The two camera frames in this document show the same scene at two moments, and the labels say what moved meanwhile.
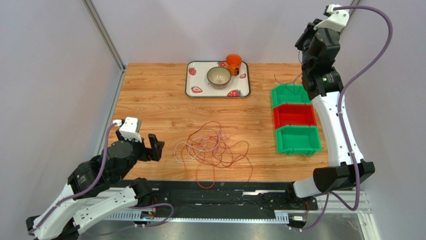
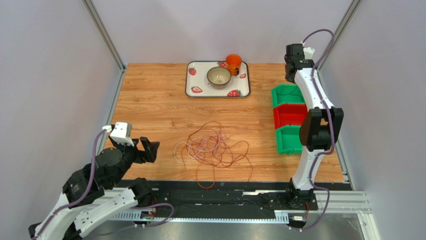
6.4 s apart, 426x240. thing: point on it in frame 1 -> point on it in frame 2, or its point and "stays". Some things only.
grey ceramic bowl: [218, 77] stays
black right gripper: [303, 38] -> [289, 74]
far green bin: [289, 93] stays
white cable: [194, 148] stays
